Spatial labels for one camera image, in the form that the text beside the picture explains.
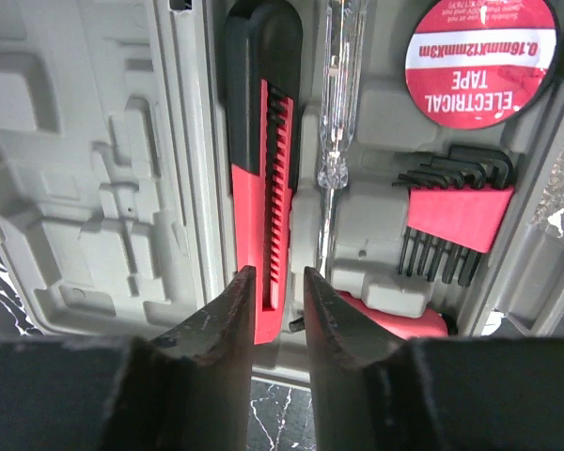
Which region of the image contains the red utility knife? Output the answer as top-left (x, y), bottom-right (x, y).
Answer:
top-left (226, 1), bottom-right (303, 345)

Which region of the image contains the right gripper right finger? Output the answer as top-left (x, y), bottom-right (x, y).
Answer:
top-left (304, 268), bottom-right (564, 450)

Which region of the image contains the red hex key set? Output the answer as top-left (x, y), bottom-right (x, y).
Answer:
top-left (392, 144), bottom-right (516, 288)

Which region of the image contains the red tape measure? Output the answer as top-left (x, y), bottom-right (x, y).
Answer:
top-left (289, 288), bottom-right (457, 342)

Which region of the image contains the grey plastic tool case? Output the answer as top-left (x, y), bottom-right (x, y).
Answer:
top-left (0, 1), bottom-right (564, 385)

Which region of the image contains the clear test pen screwdriver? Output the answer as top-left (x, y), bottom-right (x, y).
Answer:
top-left (317, 1), bottom-right (368, 278)

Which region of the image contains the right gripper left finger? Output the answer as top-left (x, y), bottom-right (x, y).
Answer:
top-left (0, 266), bottom-right (257, 450)

